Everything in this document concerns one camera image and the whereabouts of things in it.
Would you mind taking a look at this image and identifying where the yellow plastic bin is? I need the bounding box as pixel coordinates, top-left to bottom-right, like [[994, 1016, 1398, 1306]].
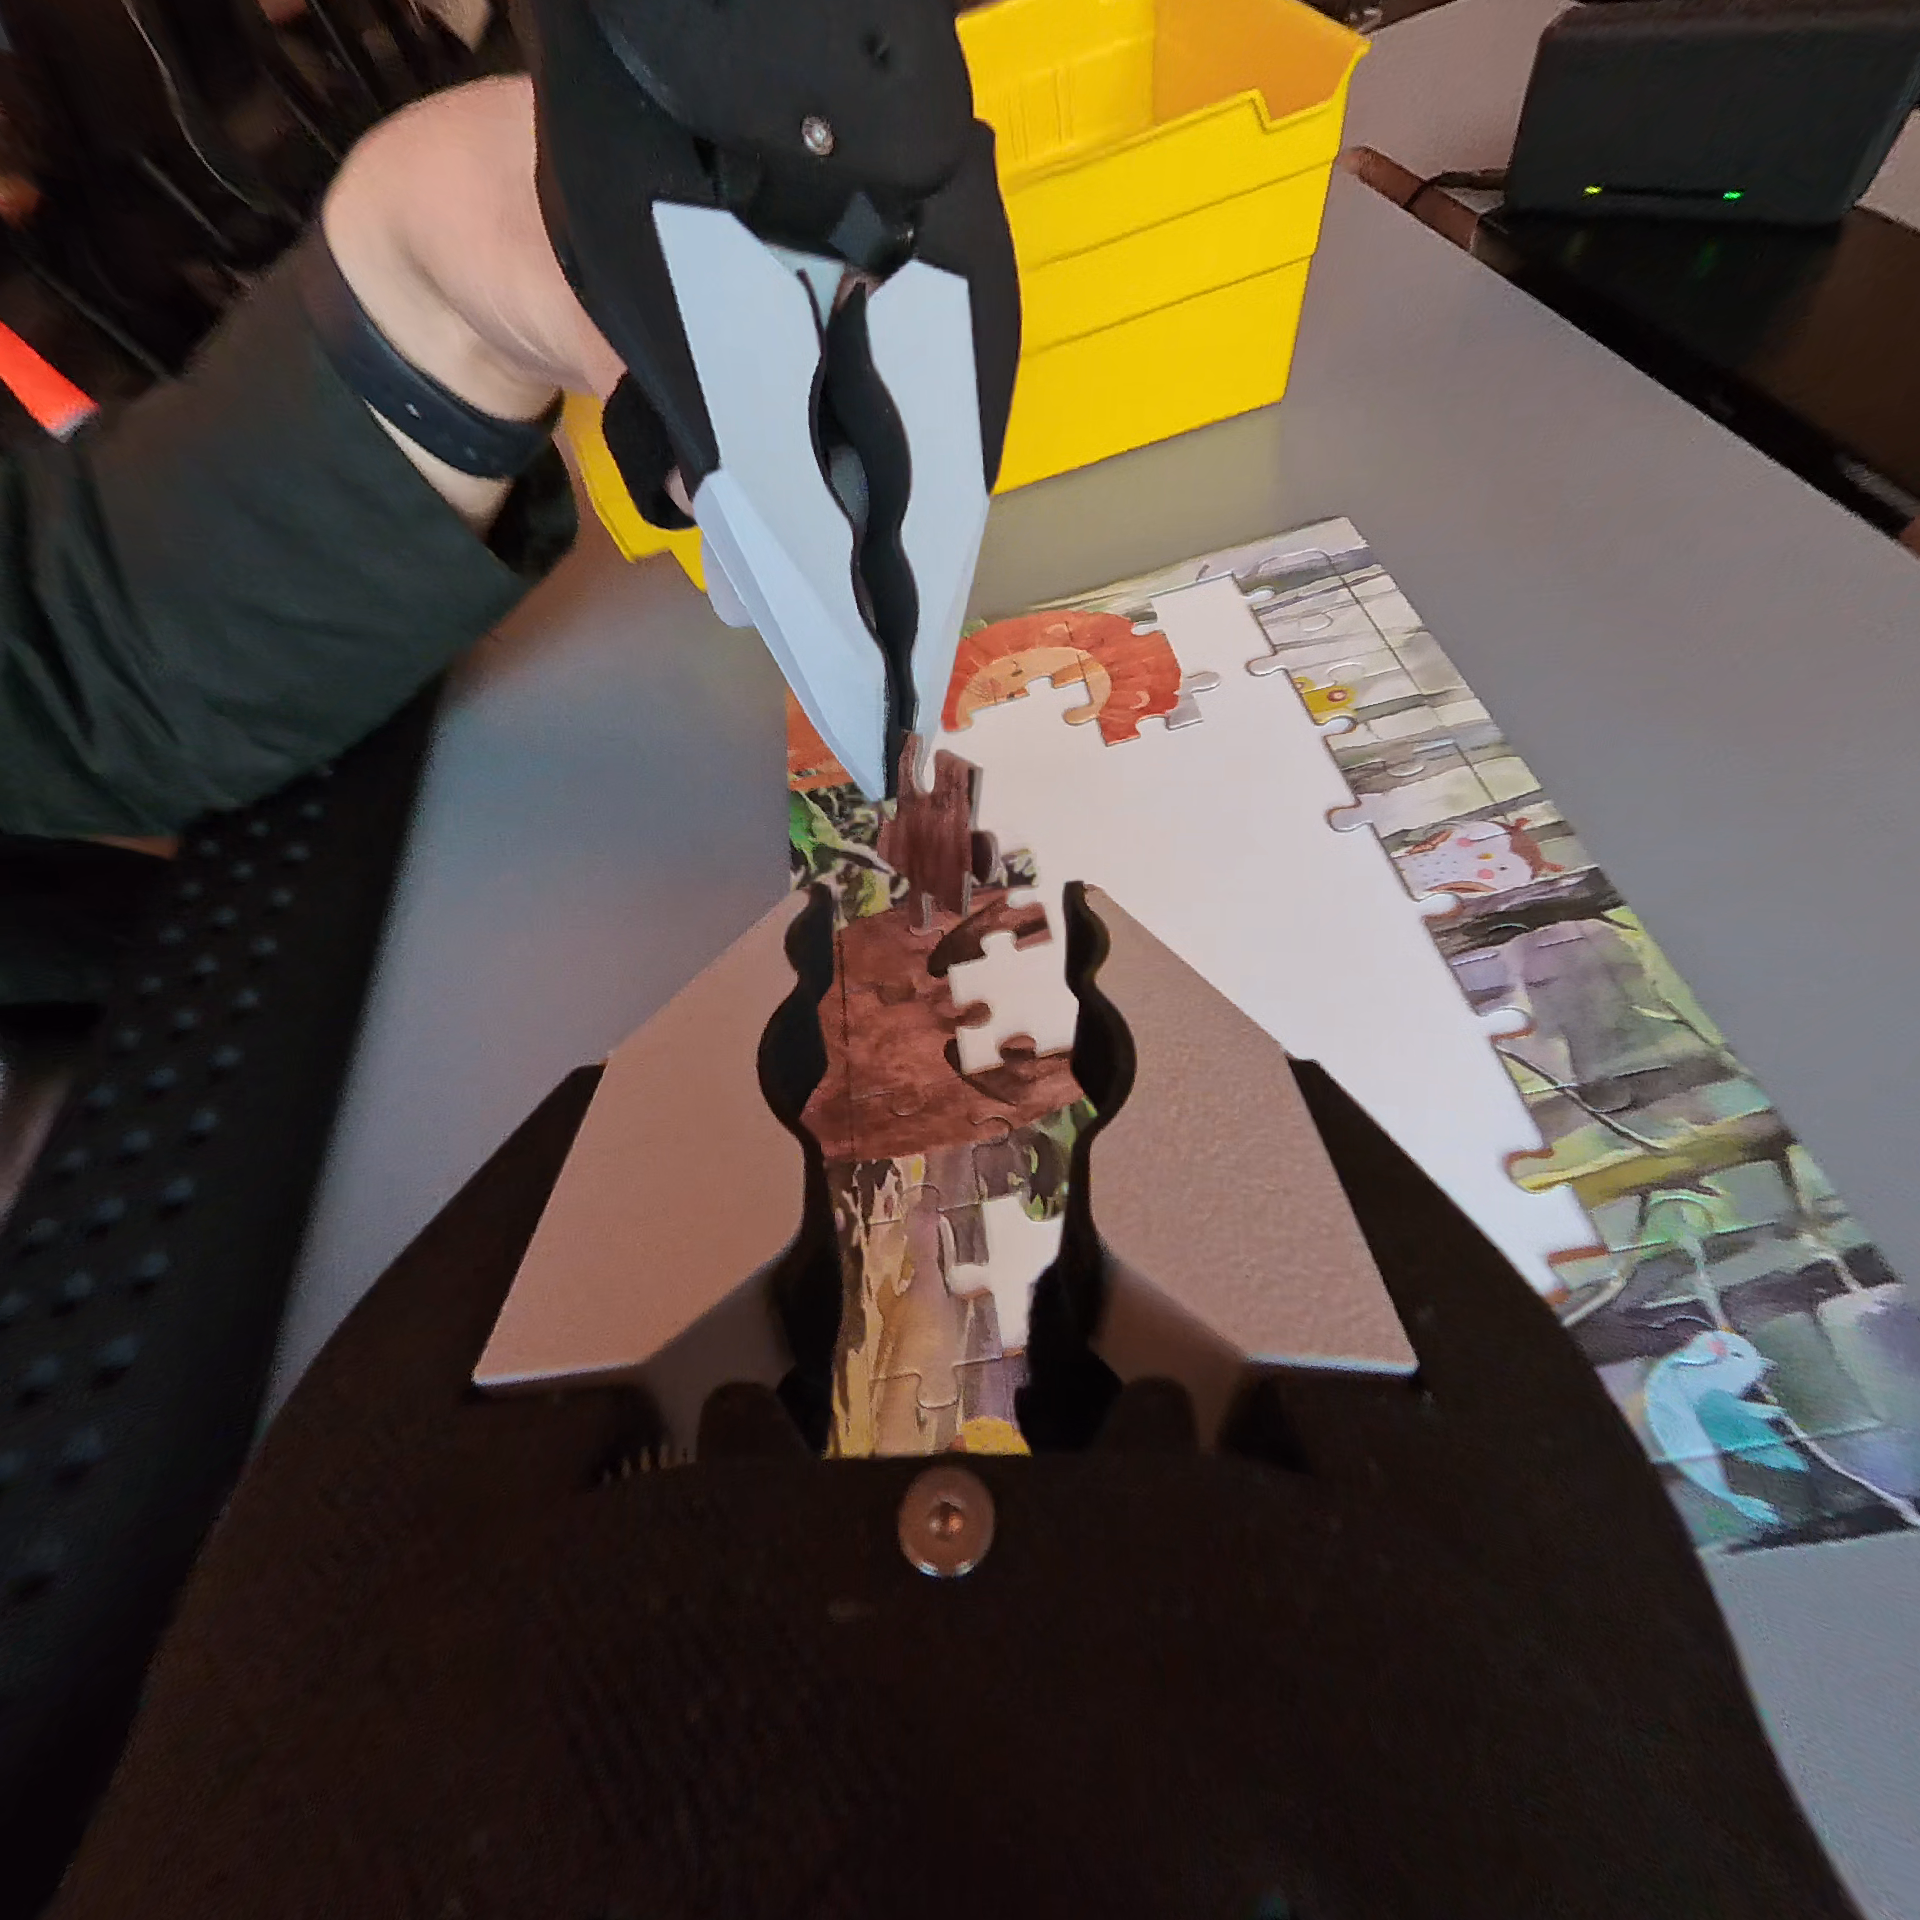
[[561, 0, 1370, 593]]

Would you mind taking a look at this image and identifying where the person's left forearm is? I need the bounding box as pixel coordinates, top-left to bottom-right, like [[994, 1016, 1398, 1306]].
[[0, 223, 583, 842]]

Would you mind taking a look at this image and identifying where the black wristband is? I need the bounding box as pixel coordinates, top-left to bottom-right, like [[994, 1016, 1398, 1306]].
[[296, 261, 570, 486]]

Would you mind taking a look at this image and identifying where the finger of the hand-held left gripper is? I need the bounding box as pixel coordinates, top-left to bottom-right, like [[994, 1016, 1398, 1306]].
[[651, 198, 900, 803], [816, 261, 996, 782]]

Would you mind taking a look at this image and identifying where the brown jigsaw piece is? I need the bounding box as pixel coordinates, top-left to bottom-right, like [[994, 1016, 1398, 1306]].
[[876, 750, 992, 924]]

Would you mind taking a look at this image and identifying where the jigsaw puzzle board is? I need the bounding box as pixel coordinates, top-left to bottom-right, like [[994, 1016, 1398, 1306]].
[[785, 515, 1920, 1553]]

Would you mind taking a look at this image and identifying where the person's left hand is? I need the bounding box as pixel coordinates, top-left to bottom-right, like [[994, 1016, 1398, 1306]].
[[321, 72, 629, 433]]

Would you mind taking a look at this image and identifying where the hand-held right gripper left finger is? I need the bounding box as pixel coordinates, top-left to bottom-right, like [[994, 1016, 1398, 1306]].
[[467, 881, 838, 1453]]

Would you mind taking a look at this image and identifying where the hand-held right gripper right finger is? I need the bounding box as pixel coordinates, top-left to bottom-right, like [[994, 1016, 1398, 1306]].
[[1015, 876, 1421, 1453]]

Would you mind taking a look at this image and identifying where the black box with green lights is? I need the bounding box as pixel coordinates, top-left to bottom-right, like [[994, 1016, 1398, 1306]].
[[1504, 0, 1920, 228]]

